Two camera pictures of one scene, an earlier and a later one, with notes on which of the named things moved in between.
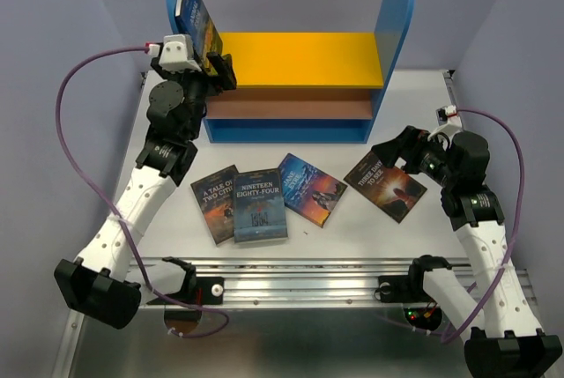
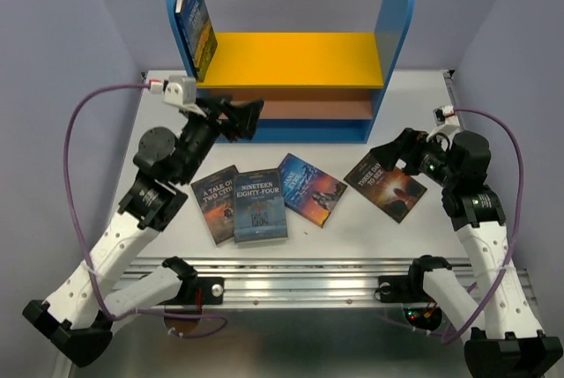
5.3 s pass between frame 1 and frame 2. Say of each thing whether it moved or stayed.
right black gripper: stayed
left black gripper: moved
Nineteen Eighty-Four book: stayed
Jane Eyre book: stayed
